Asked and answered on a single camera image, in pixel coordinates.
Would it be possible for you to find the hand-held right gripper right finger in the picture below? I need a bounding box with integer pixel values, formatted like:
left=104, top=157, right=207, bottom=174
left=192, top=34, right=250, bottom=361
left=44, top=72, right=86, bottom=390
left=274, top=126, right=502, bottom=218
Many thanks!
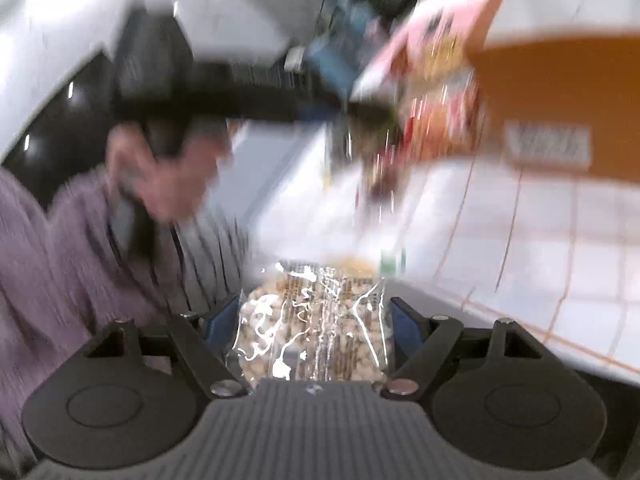
left=385, top=297, right=546, bottom=402

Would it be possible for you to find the clear packet of nuts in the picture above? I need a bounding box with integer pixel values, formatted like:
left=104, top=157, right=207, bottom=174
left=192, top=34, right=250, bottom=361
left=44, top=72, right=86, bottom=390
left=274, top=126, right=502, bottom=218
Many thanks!
left=225, top=255, right=407, bottom=393

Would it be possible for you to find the person's left hand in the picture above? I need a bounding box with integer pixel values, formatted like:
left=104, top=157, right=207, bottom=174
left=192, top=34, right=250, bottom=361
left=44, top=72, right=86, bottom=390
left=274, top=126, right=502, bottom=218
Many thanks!
left=107, top=125, right=235, bottom=225

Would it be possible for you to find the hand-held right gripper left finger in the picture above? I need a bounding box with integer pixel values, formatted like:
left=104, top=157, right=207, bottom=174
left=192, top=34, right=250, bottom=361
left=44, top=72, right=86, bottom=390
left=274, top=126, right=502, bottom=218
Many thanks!
left=85, top=294, right=250, bottom=400

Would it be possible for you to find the checked lemon print cloth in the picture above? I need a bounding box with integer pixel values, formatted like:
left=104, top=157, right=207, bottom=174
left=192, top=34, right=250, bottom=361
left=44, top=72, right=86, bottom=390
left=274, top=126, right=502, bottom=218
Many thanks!
left=235, top=110, right=640, bottom=378

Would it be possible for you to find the red yellow snack packet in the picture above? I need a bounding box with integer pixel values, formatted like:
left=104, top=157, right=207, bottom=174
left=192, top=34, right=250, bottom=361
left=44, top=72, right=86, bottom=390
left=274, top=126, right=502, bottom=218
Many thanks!
left=350, top=7, right=493, bottom=201

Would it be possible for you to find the orange cardboard box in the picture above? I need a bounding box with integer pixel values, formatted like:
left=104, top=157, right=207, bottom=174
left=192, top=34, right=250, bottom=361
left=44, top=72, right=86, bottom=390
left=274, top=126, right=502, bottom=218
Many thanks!
left=465, top=0, right=640, bottom=182

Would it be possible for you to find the striped cloth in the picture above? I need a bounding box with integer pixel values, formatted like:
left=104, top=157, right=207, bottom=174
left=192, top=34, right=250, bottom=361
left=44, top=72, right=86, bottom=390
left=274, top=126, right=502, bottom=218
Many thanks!
left=172, top=210, right=253, bottom=313

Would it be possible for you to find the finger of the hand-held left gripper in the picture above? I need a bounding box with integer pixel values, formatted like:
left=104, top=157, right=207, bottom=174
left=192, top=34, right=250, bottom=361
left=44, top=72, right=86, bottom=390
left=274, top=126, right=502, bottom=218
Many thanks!
left=282, top=35, right=373, bottom=98
left=225, top=77, right=401, bottom=128

